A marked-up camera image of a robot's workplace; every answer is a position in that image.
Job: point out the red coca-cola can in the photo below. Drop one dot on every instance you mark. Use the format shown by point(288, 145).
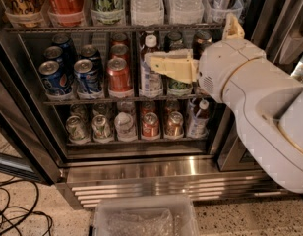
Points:
point(65, 11)

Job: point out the right glass fridge door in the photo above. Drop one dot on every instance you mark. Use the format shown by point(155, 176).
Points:
point(277, 27)

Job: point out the front green soda can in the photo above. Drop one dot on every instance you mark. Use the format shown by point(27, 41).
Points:
point(178, 88)

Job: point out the front left blue pepsi can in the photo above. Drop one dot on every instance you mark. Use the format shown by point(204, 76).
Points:
point(55, 81)

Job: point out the front red soda can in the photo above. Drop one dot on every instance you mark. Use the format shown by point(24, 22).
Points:
point(119, 78)

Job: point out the clear water bottle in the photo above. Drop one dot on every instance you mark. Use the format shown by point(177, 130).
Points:
point(146, 12)
point(184, 11)

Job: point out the white cap drink bottle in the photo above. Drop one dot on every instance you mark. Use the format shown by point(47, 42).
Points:
point(151, 81)

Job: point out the middle blue pepsi can left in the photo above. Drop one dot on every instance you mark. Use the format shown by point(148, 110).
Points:
point(56, 53)

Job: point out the blue pepsi can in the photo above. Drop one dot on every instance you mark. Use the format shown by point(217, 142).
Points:
point(55, 81)
point(56, 53)
point(91, 52)
point(65, 42)
point(86, 74)

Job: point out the middle red soda can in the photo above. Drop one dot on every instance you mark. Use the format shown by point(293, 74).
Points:
point(120, 51)

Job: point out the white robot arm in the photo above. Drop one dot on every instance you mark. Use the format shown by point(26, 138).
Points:
point(266, 101)

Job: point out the clear plastic bin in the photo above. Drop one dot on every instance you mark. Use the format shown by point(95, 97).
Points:
point(169, 215)

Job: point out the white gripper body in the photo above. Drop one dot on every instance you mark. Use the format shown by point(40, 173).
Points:
point(223, 64)

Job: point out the yellow brown can top shelf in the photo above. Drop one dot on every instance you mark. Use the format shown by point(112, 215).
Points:
point(22, 4)

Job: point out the middle bronze soda can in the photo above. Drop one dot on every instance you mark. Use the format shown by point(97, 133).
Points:
point(198, 49)

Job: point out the bottom white cap bottle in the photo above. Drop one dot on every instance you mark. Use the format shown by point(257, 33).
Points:
point(198, 117)

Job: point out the bottom white can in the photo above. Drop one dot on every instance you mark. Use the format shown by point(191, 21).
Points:
point(125, 127)

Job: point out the open fridge door left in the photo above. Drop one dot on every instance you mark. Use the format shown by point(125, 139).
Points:
point(18, 126)

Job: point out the rear blue pepsi can left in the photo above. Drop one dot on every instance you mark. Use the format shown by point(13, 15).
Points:
point(65, 42)

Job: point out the red soda can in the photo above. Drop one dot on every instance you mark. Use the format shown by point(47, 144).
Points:
point(120, 51)
point(119, 78)

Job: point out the silver can top shelf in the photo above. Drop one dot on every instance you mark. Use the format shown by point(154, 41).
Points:
point(218, 9)

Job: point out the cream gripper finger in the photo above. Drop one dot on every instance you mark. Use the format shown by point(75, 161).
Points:
point(178, 64)
point(232, 29)

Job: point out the bottom red can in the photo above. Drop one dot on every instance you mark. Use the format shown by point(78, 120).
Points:
point(150, 126)

